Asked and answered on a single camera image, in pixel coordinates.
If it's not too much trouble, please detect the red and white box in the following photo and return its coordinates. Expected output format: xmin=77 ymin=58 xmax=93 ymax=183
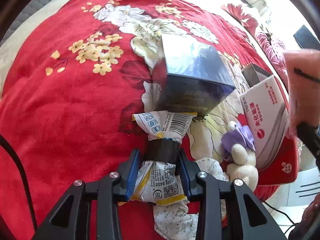
xmin=240 ymin=75 xmax=299 ymax=186

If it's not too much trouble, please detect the black cable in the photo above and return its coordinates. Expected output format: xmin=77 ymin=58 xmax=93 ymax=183
xmin=0 ymin=134 xmax=38 ymax=230

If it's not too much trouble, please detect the white yellow packet with band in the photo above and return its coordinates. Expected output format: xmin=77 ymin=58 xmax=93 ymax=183
xmin=130 ymin=111 xmax=197 ymax=206

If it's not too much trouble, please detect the beige bed sheet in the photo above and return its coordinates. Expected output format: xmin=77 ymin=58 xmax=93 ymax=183
xmin=1 ymin=0 xmax=80 ymax=96

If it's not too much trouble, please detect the black wall television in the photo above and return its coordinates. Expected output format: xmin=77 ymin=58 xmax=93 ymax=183
xmin=293 ymin=25 xmax=320 ymax=50

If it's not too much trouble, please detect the person's right hand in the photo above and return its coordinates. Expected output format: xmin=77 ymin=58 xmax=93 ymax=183
xmin=301 ymin=193 xmax=320 ymax=230

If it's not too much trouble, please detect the white floral cloth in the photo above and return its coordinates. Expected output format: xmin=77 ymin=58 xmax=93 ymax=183
xmin=153 ymin=157 xmax=229 ymax=239

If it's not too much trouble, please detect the red floral blanket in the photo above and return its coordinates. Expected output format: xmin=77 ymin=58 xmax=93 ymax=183
xmin=1 ymin=0 xmax=268 ymax=223

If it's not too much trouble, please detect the pink soft pouch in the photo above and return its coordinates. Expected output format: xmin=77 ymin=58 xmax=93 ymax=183
xmin=284 ymin=49 xmax=319 ymax=135

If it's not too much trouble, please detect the pink quilted duvet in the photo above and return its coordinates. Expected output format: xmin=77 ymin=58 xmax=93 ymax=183
xmin=221 ymin=1 xmax=289 ymax=88

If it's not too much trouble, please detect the dark blue cube box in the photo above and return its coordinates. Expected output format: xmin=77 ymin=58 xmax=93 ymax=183
xmin=151 ymin=34 xmax=235 ymax=116

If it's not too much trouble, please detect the plush doll with purple bow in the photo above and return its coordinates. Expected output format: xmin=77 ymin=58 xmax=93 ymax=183
xmin=221 ymin=121 xmax=258 ymax=191

